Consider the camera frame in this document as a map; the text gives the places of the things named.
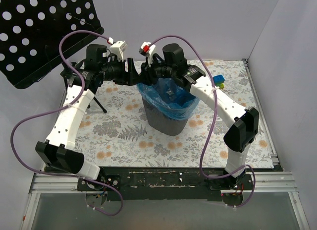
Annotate blue plastic trash bag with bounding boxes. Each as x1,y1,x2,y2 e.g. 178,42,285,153
137,78,200,120

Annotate grey mesh trash bin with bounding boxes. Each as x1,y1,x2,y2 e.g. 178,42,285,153
142,98,188,136

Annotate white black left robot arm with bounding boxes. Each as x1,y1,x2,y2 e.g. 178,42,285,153
35,41,140,190

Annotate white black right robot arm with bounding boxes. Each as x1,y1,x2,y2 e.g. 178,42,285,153
139,42,260,189

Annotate floral table mat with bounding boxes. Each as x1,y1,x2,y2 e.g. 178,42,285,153
47,60,275,168

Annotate colourful toy brick car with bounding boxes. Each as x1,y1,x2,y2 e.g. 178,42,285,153
213,75,225,89

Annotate black perforated music stand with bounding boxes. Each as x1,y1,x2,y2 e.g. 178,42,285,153
0,0,107,114

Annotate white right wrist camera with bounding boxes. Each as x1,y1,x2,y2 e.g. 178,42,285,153
139,42,156,66

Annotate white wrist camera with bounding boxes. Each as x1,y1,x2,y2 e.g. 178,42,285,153
139,42,156,66
107,38,127,61

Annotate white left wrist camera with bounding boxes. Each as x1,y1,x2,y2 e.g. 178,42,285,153
107,38,127,61

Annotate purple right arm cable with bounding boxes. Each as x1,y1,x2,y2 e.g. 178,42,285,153
148,35,256,209

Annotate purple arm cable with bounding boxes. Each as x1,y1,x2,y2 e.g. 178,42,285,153
10,30,124,217
148,35,256,209

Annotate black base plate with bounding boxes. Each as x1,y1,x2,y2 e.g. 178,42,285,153
77,167,256,205

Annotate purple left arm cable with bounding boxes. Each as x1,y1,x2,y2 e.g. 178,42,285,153
10,30,124,217

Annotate aluminium frame rail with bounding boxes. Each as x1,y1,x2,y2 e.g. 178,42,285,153
20,173,97,230

